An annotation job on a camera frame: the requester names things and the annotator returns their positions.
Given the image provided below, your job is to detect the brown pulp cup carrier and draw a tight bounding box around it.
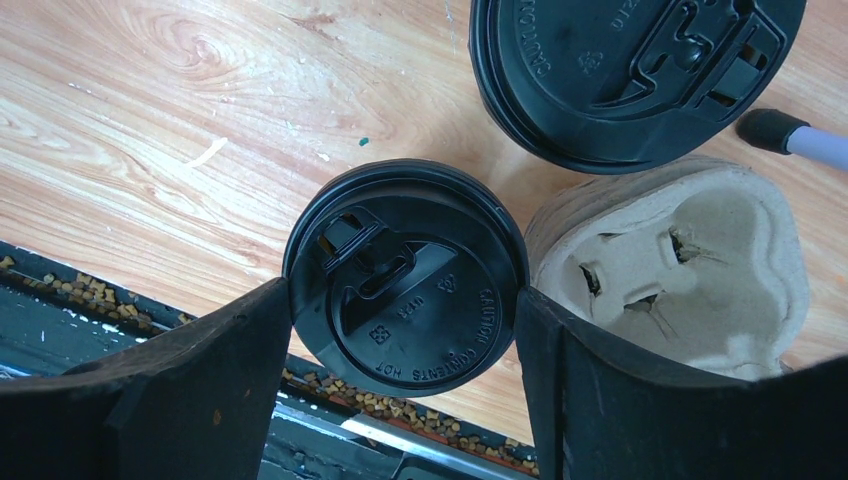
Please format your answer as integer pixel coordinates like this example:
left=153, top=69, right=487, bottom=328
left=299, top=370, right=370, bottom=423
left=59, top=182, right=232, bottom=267
left=525, top=155, right=810, bottom=380

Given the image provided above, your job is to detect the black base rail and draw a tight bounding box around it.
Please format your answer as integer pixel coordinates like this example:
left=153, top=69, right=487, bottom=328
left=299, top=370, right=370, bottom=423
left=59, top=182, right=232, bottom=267
left=1, top=244, right=538, bottom=479

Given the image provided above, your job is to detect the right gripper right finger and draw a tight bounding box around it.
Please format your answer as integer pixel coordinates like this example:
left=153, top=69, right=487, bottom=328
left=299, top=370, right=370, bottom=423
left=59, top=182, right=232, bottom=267
left=515, top=287, right=847, bottom=479

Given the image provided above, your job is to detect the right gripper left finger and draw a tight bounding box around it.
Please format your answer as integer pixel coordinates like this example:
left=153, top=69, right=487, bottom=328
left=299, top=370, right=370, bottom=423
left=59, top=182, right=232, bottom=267
left=1, top=278, right=292, bottom=479

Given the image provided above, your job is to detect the black plastic cup lid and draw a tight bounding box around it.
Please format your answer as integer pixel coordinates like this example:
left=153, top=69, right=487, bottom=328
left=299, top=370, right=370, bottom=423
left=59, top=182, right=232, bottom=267
left=469, top=0, right=806, bottom=175

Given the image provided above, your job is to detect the grey tripod stand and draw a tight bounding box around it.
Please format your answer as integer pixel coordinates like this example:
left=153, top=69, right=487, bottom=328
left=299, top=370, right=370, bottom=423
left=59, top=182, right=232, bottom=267
left=735, top=109, right=847, bottom=171

